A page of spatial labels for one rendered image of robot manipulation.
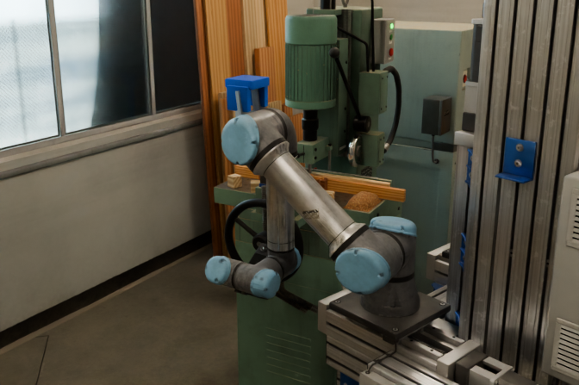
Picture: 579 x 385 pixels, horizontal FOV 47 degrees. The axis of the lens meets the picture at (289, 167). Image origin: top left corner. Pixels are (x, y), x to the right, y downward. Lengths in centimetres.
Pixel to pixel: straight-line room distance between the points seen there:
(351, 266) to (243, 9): 270
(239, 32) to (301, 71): 182
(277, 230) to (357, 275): 36
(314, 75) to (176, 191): 185
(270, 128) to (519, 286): 70
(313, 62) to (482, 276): 92
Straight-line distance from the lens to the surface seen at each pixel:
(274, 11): 429
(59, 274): 345
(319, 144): 236
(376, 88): 242
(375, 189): 230
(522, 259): 166
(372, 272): 152
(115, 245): 365
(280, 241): 183
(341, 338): 185
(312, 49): 223
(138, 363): 312
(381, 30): 250
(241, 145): 160
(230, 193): 239
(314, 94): 225
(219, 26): 384
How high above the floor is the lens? 163
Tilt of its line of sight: 16 degrees down
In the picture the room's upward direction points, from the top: straight up
